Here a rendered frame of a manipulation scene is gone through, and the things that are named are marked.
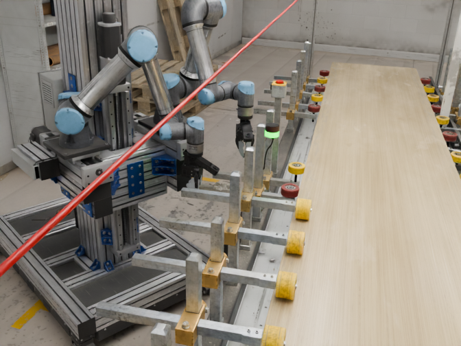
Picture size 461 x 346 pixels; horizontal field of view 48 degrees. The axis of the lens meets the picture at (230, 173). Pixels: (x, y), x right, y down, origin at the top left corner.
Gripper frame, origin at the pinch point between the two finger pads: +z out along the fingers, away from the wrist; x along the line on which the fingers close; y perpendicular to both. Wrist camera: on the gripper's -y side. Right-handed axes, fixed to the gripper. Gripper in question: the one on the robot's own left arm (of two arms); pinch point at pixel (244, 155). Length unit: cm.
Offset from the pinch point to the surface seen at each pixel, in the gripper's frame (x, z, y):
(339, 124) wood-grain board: -65, 4, 53
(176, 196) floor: 30, 94, 141
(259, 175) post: -3.8, 0.3, -21.9
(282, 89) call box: -22.3, -25.8, 23.8
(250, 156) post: 5.0, -18.8, -45.3
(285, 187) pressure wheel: -14.3, 3.2, -29.0
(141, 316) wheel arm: 45, -2, -115
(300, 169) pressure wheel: -25.9, 3.6, -9.3
